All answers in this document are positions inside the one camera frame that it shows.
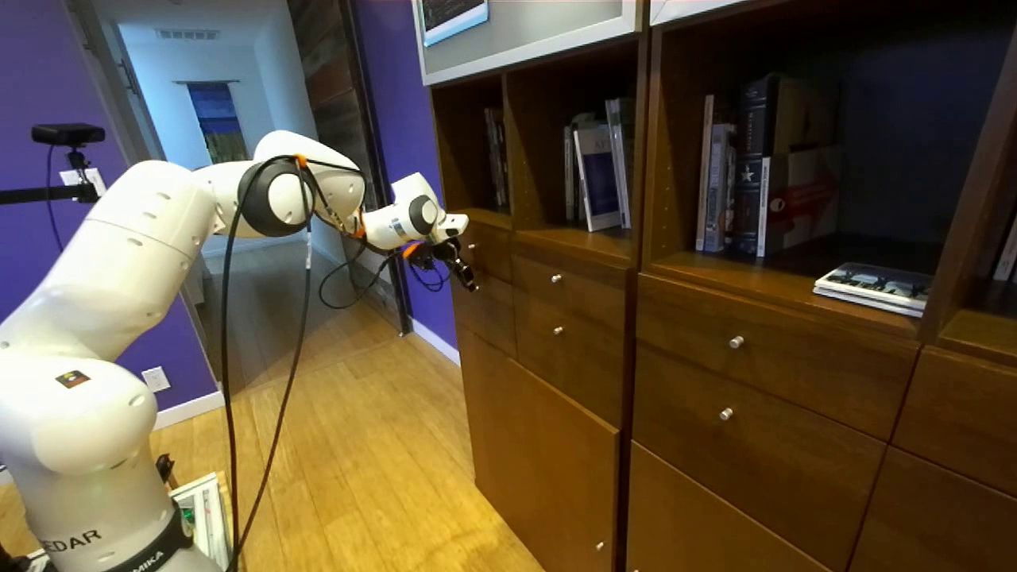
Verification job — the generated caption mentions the wide deep wooden drawer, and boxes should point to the wide deep wooden drawer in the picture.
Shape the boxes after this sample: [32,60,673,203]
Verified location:
[629,343,889,541]

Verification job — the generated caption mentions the white framed wall picture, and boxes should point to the white framed wall picture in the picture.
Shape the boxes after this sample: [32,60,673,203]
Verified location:
[417,0,494,50]

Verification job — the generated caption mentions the flat lying white book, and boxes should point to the flat lying white book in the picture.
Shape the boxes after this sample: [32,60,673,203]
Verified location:
[811,258,937,320]

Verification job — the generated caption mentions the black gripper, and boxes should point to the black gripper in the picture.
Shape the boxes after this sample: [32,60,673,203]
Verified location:
[427,232,483,295]

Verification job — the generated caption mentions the medium deep wooden drawer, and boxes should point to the medium deep wooden drawer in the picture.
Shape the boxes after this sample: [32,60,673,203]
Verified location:
[512,288,629,430]

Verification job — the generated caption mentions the white wall outlet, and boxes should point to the white wall outlet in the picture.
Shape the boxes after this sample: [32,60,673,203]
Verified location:
[140,362,174,397]

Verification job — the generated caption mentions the grey upright book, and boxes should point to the grey upright book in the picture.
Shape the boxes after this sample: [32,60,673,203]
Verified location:
[704,122,739,258]

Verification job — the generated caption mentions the dark upright book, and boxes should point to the dark upright book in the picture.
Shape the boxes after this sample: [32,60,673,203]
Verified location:
[483,101,512,213]

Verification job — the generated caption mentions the tall black upright book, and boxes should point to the tall black upright book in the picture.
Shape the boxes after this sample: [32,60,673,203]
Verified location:
[735,74,780,262]

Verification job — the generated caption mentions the white box with green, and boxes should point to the white box with green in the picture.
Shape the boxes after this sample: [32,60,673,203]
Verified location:
[168,470,244,572]

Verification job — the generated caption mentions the upright books middle shelf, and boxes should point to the upright books middle shelf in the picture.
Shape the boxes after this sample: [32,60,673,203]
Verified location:
[752,144,844,262]

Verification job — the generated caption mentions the black wrist camera orange cable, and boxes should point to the black wrist camera orange cable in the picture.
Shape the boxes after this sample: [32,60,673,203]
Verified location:
[397,237,440,271]

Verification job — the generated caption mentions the blue hallway wall art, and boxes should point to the blue hallway wall art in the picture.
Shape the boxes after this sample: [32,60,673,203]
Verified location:
[185,81,251,166]

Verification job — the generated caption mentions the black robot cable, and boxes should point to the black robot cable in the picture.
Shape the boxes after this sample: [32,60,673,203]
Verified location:
[217,155,455,572]

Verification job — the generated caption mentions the white upright books at edge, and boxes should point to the white upright books at edge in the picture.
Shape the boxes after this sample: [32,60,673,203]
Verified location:
[989,206,1017,285]

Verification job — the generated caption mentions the thin white upright book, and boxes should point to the thin white upright book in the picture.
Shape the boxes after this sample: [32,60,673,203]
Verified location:
[694,92,718,258]

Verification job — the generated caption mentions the brown wooden wall cabinet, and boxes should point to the brown wooden wall cabinet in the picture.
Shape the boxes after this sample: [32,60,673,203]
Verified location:
[417,0,1017,572]

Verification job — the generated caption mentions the narrow shallow wooden drawer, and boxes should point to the narrow shallow wooden drawer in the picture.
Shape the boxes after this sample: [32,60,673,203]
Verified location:
[441,213,514,282]

